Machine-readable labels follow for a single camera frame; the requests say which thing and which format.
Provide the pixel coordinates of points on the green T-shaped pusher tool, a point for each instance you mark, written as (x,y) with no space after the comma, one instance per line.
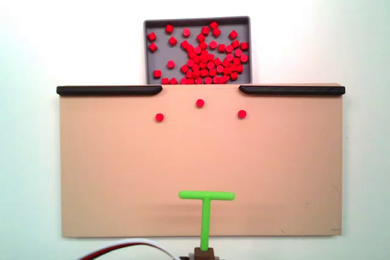
(206,220)

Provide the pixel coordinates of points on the black edge rail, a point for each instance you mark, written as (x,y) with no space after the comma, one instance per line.
(106,90)
(292,90)

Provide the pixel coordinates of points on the red cylindrical granule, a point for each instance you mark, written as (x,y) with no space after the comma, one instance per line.
(203,45)
(171,64)
(212,72)
(211,65)
(203,65)
(217,79)
(196,74)
(229,58)
(236,61)
(213,25)
(184,81)
(190,63)
(200,103)
(242,114)
(203,73)
(153,47)
(172,40)
(184,68)
(244,46)
(159,117)
(169,28)
(151,36)
(210,57)
(221,48)
(226,63)
(184,44)
(239,68)
(186,32)
(196,67)
(197,50)
(220,69)
(196,59)
(189,75)
(200,37)
(208,80)
(165,81)
(235,44)
(173,81)
(227,70)
(225,78)
(192,55)
(157,74)
(234,75)
(233,34)
(204,54)
(205,30)
(198,80)
(216,32)
(238,53)
(213,44)
(190,48)
(217,61)
(244,58)
(229,49)
(190,81)

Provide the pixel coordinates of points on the tan rectangular work board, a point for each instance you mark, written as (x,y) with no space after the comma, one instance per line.
(195,156)

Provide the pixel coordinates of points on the brown tool mount block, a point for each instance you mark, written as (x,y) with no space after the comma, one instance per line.
(203,254)

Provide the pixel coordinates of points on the grey rectangular tray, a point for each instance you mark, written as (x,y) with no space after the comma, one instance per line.
(161,56)

